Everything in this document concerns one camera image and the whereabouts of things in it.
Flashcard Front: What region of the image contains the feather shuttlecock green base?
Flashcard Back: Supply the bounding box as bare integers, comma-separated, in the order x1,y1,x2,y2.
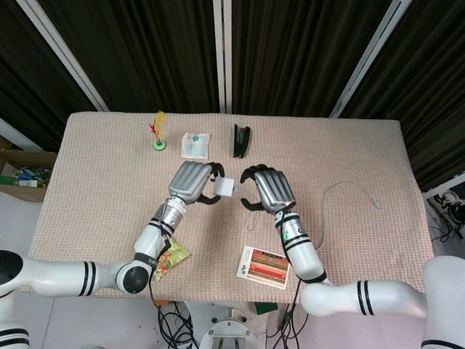
148,111,169,151

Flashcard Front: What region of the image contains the green snack packet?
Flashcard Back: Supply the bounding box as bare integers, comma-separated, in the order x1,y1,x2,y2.
152,238,192,283

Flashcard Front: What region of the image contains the white blue wet wipe pack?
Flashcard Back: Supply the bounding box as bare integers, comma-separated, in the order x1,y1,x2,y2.
180,132,213,160

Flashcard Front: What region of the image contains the black white sneaker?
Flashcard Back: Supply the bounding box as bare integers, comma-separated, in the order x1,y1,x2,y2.
432,188,465,221

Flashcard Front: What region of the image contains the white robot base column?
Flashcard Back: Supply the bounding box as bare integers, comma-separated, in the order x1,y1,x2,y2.
181,301,277,349

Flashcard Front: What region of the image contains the black folding clip stand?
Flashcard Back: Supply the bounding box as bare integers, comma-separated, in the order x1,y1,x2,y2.
232,124,251,159

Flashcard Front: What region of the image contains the red patterned card box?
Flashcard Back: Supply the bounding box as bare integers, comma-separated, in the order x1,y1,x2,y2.
236,245,291,290

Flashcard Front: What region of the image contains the brown cardboard box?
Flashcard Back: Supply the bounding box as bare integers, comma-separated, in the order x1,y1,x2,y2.
0,149,58,203

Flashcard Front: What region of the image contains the white cable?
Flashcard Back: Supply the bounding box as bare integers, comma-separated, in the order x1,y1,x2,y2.
234,183,384,252

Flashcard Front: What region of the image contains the small white cube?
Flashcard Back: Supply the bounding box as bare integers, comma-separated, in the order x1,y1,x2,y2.
213,177,236,198

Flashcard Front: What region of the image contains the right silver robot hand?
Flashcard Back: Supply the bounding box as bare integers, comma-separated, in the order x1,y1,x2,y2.
240,164,297,214

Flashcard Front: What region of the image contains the beige waffle table cloth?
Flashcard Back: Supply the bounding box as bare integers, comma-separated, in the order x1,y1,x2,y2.
18,111,436,304

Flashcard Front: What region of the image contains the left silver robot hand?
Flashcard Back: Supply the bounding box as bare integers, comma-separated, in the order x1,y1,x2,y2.
168,161,226,205

